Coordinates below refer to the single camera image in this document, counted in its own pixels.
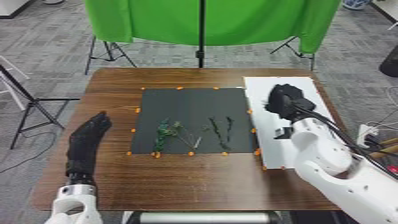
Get black backdrop stand pole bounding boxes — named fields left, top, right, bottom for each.
left=195, top=0, right=207, bottom=69

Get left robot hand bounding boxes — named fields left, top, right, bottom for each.
left=63, top=111, right=113, bottom=176

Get black tripod legs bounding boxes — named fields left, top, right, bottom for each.
left=83, top=34, right=140, bottom=76
left=267, top=35, right=317, bottom=72

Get pale grey bar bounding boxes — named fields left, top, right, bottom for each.
left=136, top=211, right=275, bottom=224

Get dark mat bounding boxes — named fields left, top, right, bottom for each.
left=129, top=87, right=260, bottom=156

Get white power strip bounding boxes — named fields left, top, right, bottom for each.
left=355, top=123, right=381, bottom=148

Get thin-stemmed green sprig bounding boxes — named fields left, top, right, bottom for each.
left=168, top=121, right=203, bottom=150

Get dark green sprig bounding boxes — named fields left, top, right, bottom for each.
left=221, top=115, right=235, bottom=142
left=205, top=116, right=232, bottom=151

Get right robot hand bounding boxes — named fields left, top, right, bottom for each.
left=262, top=83, right=315, bottom=120

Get white sheet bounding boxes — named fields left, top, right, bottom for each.
left=241, top=76, right=347, bottom=171

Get leafy green sprig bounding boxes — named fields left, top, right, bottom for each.
left=150, top=117, right=173, bottom=154

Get black light stand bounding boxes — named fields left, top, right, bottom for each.
left=0, top=63, right=81, bottom=151

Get black cable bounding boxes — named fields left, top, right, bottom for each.
left=291, top=103, right=379, bottom=158

